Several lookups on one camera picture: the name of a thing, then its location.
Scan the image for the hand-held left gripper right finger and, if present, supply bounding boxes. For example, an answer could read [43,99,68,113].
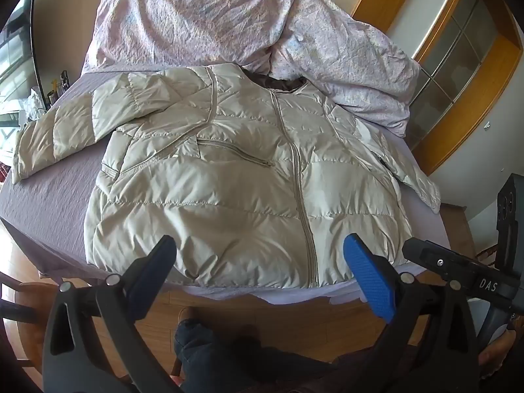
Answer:
[343,233,479,393]

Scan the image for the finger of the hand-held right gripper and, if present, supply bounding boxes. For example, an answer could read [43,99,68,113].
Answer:
[402,237,477,288]

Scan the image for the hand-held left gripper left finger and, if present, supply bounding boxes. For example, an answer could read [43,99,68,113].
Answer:
[42,235,178,393]

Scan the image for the beige puffer jacket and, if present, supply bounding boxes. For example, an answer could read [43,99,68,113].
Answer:
[11,65,442,289]

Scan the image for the person's right hand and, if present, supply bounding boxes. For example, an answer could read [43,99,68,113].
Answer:
[477,327,517,381]

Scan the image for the brown wooden furniture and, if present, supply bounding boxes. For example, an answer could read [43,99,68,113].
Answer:
[440,202,477,258]

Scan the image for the wooden glass-door cabinet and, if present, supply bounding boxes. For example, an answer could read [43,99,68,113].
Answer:
[350,0,524,177]

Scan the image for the person's dark trouser legs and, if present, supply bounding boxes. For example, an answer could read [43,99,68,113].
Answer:
[174,321,385,393]

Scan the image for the bed with purple sheet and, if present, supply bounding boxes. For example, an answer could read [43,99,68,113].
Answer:
[0,69,453,308]

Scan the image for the dark wooden chair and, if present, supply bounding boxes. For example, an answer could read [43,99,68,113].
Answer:
[0,270,52,381]

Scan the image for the clear plastic bag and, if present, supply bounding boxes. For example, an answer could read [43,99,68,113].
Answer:
[25,88,47,121]

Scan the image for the pink floral duvet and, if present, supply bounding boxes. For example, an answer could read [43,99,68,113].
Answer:
[82,0,422,138]

